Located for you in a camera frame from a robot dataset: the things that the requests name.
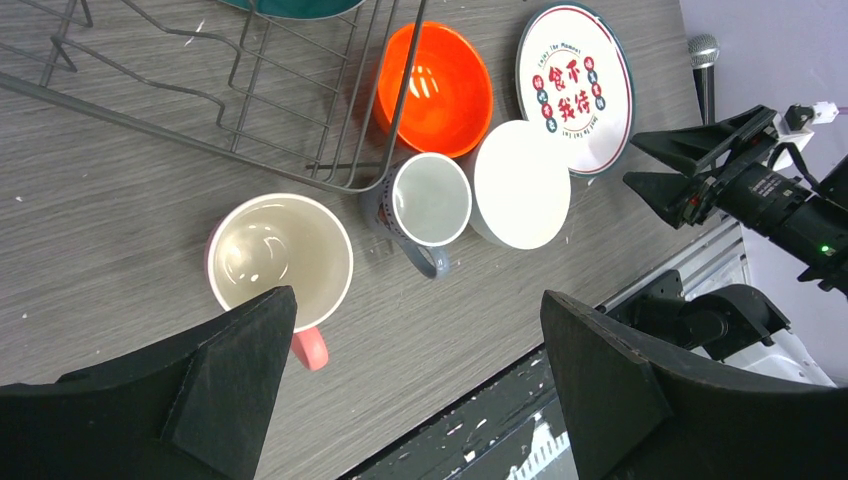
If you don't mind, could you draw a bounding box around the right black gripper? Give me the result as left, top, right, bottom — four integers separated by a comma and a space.
623, 105, 847, 293

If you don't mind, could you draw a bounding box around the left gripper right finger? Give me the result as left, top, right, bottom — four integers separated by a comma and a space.
540, 290, 847, 479

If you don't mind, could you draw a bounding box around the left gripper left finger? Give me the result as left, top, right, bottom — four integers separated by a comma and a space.
1, 286, 297, 479

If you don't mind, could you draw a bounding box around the small plate with red characters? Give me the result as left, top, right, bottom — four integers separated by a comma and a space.
515, 1, 635, 177

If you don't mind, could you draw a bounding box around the black wire dish rack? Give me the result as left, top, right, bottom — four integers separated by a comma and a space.
1, 1, 427, 194

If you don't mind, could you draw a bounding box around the large green-rimmed plate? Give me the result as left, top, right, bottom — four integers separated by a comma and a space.
222, 0, 363, 20

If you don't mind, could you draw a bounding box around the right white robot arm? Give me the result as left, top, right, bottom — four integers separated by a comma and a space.
610, 105, 847, 361

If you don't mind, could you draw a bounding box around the black handheld microphone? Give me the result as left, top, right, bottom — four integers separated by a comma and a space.
688, 34, 720, 125

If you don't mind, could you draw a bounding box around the white bowl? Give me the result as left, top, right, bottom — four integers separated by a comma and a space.
462, 120, 571, 250

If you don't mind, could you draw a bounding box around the pink mug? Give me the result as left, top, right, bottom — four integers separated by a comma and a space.
204, 193, 354, 371

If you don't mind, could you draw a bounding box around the orange bowl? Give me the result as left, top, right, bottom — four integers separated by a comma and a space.
373, 21, 494, 158

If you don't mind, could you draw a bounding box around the grey mug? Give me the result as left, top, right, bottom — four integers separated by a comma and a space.
359, 152, 473, 280

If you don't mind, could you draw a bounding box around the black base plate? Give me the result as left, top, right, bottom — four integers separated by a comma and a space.
343, 347, 577, 479

